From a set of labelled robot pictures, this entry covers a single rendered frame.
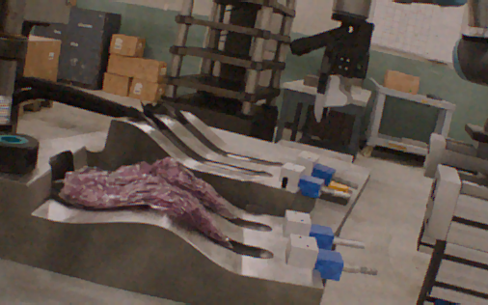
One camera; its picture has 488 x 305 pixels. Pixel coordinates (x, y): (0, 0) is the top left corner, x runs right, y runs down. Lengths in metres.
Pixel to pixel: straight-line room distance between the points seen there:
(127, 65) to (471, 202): 7.24
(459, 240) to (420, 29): 6.72
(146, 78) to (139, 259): 7.11
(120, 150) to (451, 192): 0.61
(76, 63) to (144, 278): 7.49
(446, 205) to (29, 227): 0.58
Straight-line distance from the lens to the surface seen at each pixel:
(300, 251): 0.74
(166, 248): 0.69
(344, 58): 1.09
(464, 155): 1.33
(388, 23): 7.50
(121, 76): 7.92
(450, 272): 0.87
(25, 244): 0.74
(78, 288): 0.71
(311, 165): 1.11
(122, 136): 1.08
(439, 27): 7.53
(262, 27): 5.02
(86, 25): 8.08
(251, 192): 0.99
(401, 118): 7.53
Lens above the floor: 1.13
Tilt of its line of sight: 12 degrees down
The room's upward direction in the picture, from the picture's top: 11 degrees clockwise
